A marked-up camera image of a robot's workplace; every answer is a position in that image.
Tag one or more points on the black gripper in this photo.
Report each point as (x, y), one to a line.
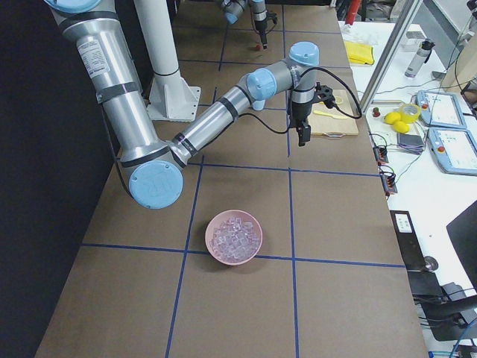
(259, 21)
(300, 112)

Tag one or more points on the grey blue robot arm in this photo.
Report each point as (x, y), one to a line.
(233, 9)
(158, 139)

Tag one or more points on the light blue cup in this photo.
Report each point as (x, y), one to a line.
(258, 105)

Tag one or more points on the ice cubes in bowl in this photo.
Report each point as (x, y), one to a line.
(234, 241)

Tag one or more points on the bamboo cutting board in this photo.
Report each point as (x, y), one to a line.
(325, 126)

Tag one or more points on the yellow plastic knife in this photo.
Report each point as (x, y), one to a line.
(330, 115)

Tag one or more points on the clear plastic bag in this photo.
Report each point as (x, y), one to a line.
(353, 33)

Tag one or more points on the yellow lemon front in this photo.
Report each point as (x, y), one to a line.
(392, 117)

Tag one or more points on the yellow lemon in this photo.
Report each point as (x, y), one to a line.
(392, 117)
(401, 127)

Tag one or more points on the yellow cloth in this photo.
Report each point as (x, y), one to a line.
(359, 53)

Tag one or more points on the yellow lemon back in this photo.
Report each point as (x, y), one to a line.
(401, 127)

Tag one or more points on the yellow tape roll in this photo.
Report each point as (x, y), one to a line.
(410, 113)

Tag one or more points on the purple notebook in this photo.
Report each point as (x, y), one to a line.
(411, 143)

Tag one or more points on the pink bowl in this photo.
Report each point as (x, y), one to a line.
(223, 216)

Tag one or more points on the upper teach pendant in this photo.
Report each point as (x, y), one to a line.
(440, 109)

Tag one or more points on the teach pendant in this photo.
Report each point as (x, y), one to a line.
(440, 109)
(454, 150)

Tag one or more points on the clear water bottle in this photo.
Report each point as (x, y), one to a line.
(420, 58)

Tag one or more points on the lower teach pendant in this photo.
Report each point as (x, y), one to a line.
(454, 150)

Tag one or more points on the black power strip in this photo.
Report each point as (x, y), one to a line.
(407, 239)

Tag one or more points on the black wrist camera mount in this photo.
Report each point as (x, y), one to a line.
(271, 16)

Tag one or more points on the aluminium frame post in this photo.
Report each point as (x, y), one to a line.
(409, 11)

